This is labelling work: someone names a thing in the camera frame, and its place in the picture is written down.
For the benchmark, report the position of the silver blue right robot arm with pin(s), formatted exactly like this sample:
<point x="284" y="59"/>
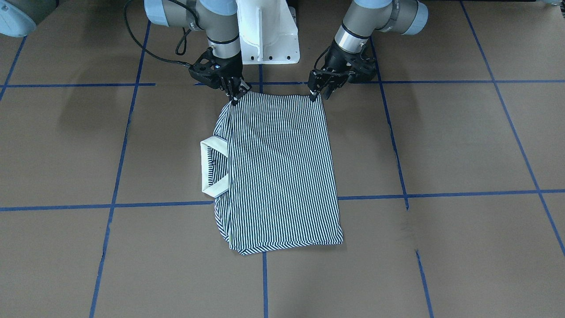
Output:
<point x="218" y="20"/>

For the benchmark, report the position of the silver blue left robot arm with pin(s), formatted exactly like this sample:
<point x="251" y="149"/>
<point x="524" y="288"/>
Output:
<point x="363" y="17"/>

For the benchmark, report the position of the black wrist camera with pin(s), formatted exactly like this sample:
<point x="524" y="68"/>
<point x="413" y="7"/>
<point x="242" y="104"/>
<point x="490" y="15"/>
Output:
<point x="204" y="70"/>
<point x="363" y="68"/>

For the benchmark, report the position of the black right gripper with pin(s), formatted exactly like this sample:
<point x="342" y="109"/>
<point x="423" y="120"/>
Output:
<point x="230" y="69"/>

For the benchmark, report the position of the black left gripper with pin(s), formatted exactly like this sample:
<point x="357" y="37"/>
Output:
<point x="339" y="62"/>

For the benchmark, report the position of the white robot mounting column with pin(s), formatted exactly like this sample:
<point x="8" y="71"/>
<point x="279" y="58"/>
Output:
<point x="268" y="32"/>

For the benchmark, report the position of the blue white striped polo shirt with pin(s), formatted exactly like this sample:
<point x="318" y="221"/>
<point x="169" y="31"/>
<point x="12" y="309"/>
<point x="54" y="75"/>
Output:
<point x="269" y="169"/>

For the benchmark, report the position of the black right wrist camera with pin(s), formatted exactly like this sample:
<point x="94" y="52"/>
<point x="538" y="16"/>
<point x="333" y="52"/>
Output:
<point x="204" y="70"/>

